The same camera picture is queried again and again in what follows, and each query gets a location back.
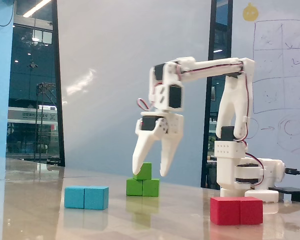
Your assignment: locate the long green block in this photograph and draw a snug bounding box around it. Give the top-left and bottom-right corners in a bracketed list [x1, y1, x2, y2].
[126, 177, 161, 198]

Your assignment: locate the small green cube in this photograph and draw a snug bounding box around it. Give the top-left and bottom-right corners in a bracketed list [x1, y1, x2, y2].
[132, 162, 153, 181]

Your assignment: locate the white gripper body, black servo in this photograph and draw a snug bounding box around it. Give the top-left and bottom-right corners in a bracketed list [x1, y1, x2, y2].
[140, 110, 185, 135]

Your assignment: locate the black plug with cable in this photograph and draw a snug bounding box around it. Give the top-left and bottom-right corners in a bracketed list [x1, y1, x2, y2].
[284, 167, 300, 181]

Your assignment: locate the flat black box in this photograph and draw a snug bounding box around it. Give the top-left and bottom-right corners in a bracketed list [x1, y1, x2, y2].
[268, 186, 300, 205]

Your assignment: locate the slim black window post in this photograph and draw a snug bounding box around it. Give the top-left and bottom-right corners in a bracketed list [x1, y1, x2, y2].
[51, 0, 66, 167]

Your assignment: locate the metal scaffold tower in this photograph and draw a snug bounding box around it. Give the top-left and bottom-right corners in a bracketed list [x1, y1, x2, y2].
[34, 82, 59, 162]

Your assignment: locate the long red block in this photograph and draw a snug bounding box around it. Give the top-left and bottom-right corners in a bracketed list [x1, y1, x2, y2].
[209, 196, 264, 226]

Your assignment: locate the wide black window frame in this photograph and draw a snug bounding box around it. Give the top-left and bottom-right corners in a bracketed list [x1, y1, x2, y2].
[200, 0, 234, 189]

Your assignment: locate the long blue block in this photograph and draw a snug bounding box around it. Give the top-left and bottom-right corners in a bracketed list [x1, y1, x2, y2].
[64, 185, 110, 211]

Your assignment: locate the yellow round sticker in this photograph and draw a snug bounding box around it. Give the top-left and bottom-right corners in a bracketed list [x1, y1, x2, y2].
[242, 2, 260, 22]

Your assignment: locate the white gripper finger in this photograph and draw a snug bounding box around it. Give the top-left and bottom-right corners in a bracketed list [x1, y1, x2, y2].
[159, 132, 184, 177]
[132, 117, 170, 176]

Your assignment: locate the thin black hanging cable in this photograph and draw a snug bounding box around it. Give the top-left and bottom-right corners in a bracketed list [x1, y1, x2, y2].
[0, 0, 17, 27]

